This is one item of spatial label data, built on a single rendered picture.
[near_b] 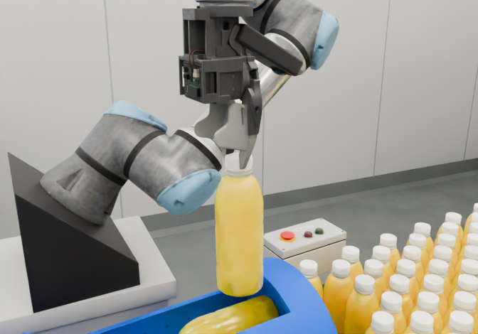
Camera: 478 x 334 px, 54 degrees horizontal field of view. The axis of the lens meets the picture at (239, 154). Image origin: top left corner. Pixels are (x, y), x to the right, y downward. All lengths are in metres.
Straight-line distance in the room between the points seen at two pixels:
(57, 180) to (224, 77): 0.45
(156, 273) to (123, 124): 0.30
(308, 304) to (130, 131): 0.45
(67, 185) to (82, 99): 2.37
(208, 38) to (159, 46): 2.75
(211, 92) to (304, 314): 0.36
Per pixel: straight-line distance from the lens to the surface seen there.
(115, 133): 0.92
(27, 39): 3.22
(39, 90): 3.26
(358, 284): 1.03
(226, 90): 0.59
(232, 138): 0.61
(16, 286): 0.99
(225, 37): 0.60
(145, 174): 0.88
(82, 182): 0.92
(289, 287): 0.76
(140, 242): 1.07
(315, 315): 0.75
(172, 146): 0.88
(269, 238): 1.18
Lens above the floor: 1.65
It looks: 18 degrees down
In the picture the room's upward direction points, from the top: straight up
